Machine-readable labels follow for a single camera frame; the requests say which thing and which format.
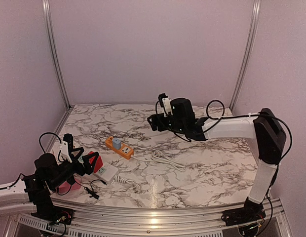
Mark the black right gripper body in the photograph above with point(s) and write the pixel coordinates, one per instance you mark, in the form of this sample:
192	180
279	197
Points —
176	125

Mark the aluminium frame post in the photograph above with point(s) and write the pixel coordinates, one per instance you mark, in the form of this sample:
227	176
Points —
247	53
53	50

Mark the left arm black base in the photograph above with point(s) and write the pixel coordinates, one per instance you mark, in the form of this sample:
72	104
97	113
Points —
54	214

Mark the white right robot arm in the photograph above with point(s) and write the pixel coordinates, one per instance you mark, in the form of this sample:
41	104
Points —
263	129

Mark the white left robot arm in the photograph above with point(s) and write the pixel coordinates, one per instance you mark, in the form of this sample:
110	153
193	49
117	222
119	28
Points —
31	194

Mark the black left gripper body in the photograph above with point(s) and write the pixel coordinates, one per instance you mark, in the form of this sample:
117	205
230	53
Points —
60	178

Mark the pink triangular power strip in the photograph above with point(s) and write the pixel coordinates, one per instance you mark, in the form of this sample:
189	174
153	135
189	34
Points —
66	188

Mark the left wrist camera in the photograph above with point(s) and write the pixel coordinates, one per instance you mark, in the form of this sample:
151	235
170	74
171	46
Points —
66	147

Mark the light blue plug adapter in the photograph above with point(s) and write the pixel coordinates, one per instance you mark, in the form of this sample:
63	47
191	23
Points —
116	143

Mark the right aluminium frame post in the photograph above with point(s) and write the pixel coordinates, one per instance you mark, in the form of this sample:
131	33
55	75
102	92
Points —
247	53

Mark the aluminium front rail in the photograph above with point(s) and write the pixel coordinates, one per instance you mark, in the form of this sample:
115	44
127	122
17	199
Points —
105	221

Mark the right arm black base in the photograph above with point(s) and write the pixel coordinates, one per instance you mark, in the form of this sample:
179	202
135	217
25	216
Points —
248	213

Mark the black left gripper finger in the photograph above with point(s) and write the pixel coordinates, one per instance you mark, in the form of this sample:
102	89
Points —
90	161
76	153

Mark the orange power strip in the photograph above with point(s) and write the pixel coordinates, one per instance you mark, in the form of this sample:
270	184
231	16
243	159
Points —
126	151

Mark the red cube socket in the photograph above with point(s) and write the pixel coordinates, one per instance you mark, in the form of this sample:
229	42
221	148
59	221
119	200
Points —
99	163

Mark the left aluminium frame post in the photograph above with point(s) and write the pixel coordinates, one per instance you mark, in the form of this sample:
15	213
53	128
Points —
53	50

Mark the white multicolour power strip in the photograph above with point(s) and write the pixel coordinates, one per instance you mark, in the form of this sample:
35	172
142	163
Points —
107	172

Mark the black power adapter with cable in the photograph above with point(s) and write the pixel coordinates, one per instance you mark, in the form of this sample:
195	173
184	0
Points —
90	190

